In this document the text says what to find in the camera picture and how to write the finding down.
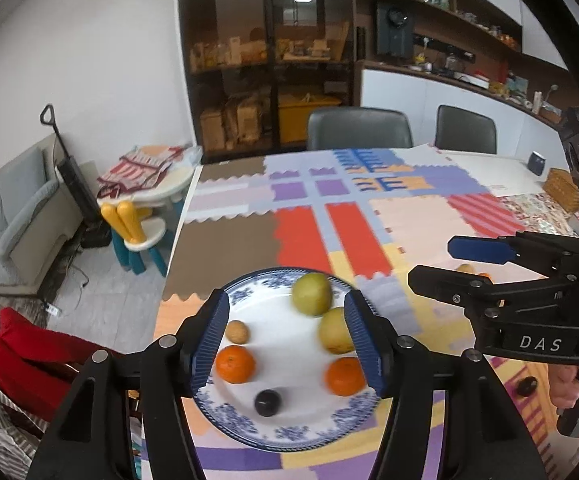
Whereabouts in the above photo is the green pear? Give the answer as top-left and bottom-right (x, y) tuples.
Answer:
(291, 272), (333, 317)
(318, 307), (356, 355)

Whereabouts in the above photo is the red jacket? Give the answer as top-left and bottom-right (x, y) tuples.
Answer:
(0, 307), (126, 422)

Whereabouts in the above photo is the grey sofa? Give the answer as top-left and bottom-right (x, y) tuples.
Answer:
(0, 132), (86, 295)

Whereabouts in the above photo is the red striped cloth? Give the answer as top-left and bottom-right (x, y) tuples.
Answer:
(96, 145), (203, 200)

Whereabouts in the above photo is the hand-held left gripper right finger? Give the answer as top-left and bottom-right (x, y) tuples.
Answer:
(343, 289), (549, 480)

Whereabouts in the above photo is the dark blue mug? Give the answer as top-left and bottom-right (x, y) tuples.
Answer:
(526, 150), (547, 177)

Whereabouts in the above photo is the black coffee machine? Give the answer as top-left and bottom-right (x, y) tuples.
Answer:
(375, 0), (415, 59)

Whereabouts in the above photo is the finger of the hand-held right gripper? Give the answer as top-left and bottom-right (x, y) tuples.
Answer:
(447, 231), (579, 281)
(407, 264), (577, 322)

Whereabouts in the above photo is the blue and white plate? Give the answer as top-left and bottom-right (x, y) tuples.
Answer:
(189, 267), (395, 451)

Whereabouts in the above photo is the person's right hand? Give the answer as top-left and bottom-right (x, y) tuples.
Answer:
(546, 363), (579, 413)

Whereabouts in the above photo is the black upright vacuum cleaner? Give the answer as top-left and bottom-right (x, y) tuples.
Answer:
(39, 103), (113, 249)

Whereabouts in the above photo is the yellow children's chair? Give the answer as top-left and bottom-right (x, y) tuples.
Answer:
(100, 200), (168, 277)

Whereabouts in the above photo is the grey office chair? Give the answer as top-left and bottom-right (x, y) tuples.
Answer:
(435, 104), (498, 155)
(306, 107), (415, 151)

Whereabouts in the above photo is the dark plum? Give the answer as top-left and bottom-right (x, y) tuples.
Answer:
(254, 389), (283, 418)

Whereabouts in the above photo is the small white children's table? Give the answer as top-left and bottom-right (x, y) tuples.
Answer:
(96, 146), (203, 222)

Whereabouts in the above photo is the dark glass display cabinet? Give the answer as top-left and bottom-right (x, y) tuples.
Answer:
(176, 0), (359, 164)

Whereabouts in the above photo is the patterned tile mat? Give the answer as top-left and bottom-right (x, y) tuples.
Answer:
(498, 192), (579, 237)

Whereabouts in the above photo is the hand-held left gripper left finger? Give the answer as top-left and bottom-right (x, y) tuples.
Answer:
(26, 287), (231, 480)

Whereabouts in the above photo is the wicker basket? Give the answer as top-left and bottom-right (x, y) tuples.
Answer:
(543, 167), (579, 214)

